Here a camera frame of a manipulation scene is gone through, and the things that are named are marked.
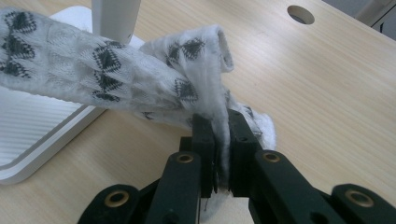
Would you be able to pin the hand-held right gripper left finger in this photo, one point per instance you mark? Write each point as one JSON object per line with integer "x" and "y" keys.
{"x": 199, "y": 161}

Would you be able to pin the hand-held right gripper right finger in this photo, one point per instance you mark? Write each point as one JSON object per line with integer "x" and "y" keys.
{"x": 249, "y": 161}

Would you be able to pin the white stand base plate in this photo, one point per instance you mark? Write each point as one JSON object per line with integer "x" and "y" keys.
{"x": 37, "y": 130}

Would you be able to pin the white cloth with black pattern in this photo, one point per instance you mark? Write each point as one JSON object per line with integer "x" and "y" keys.
{"x": 130, "y": 77}

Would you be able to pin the beige wooden desk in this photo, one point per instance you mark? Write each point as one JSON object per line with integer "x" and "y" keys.
{"x": 373, "y": 15}

